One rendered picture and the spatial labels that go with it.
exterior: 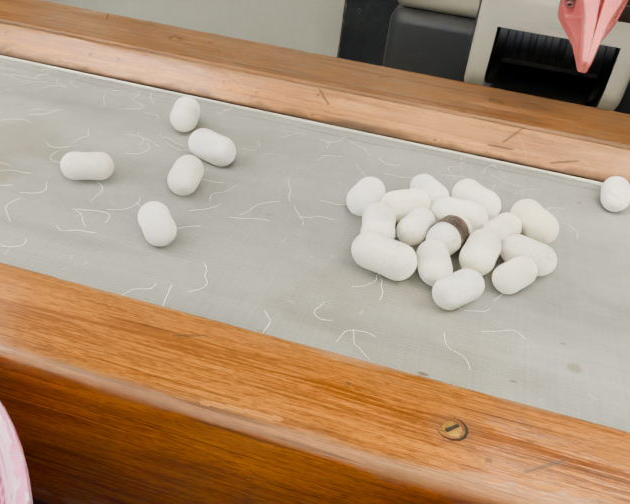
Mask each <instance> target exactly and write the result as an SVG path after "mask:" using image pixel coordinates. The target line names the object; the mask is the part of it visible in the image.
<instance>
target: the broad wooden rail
mask: <svg viewBox="0 0 630 504"><path fill-rule="evenodd" d="M0 55H2V56H6V57H11V58H16V59H21V60H25V61H30V62H35V63H39V64H44V65H49V66H54V67H58V68H63V69H68V70H73V71H77V72H82V73H87V74H91V75H96V76H101V77H106V78H110V79H115V80H120V81H125V82H129V83H134V84H139V85H143V86H148V87H153V88H158V89H162V90H167V91H172V92H177V93H181V94H186V95H191V96H196V97H200V98H205V99H210V100H214V101H219V102H224V103H229V104H233V105H238V106H243V107H248V108H252V109H257V110H262V111H266V112H271V113H276V114H281V115H285V116H290V117H295V118H300V119H304V120H309V121H314V122H318V123H323V124H328V125H333V126H337V127H342V128H347V129H352V130H356V131H361V132H366V133H370V134H375V135H380V136H385V137H389V138H394V139H399V140H404V141H408V142H413V143H418V144H422V145H427V146H432V147H437V148H441V149H446V150H451V151H456V152H460V153H465V154H470V155H474V156H479V157H484V158H489V159H493V160H498V161H503V162H508V163H512V164H517V165H522V166H526V167H531V168H536V169H541V170H545V171H550V172H555V173H560V174H564V175H569V176H574V177H578V178H583V179H588V180H593V181H597V182H602V183H604V182H605V181H606V180H607V179H608V178H610V177H613V176H619V177H623V178H625V179H626V180H627V181H628V182H629V184H630V114H626V113H621V112H616V111H611V110H605V109H600V108H595V107H590V106H585V105H580V104H574V103H569V102H564V101H559V100H554V99H549V98H543V97H538V96H533V95H528V94H523V93H518V92H512V91H507V90H502V89H497V88H492V87H487V86H481V85H476V84H471V83H466V82H461V81H456V80H450V79H445V78H440V77H435V76H430V75H425V74H419V73H414V72H409V71H404V70H399V69H394V68H388V67H383V66H378V65H373V64H368V63H363V62H357V61H352V60H347V59H342V58H337V57H332V56H326V55H321V54H314V53H308V52H304V51H300V50H295V49H290V48H285V47H280V46H275V45H270V44H264V43H259V42H254V41H249V40H244V39H239V38H233V37H228V36H223V35H218V34H213V33H208V32H203V31H197V30H192V29H187V28H182V27H177V26H172V25H166V24H161V23H156V22H151V21H146V20H141V19H135V18H130V17H125V16H120V15H115V14H110V13H104V12H99V11H94V10H89V9H84V8H79V7H73V6H68V5H63V4H58V3H53V2H48V1H42V0H0Z"/></svg>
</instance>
